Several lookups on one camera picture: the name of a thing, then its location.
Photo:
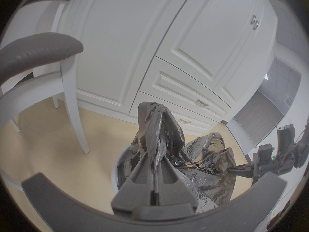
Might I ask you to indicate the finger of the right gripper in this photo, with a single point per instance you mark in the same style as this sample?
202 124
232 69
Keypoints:
241 173

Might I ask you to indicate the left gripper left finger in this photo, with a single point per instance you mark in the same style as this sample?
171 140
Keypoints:
131 192

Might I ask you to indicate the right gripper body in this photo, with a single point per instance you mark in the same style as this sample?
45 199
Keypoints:
264 170

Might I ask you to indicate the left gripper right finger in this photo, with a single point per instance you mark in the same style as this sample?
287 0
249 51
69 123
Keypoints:
177 192

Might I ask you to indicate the black plastic bag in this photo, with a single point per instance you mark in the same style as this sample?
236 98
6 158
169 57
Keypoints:
207 168

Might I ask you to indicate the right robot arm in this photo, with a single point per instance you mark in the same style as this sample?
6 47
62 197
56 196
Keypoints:
286 139

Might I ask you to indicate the white trash bin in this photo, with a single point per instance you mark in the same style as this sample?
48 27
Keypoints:
115 170

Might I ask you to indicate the white wardrobe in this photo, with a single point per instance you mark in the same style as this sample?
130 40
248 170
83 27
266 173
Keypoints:
144 45

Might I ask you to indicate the white chair with grey seat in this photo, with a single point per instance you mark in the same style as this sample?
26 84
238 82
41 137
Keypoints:
48 47

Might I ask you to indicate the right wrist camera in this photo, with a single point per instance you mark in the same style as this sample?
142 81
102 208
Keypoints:
265 153

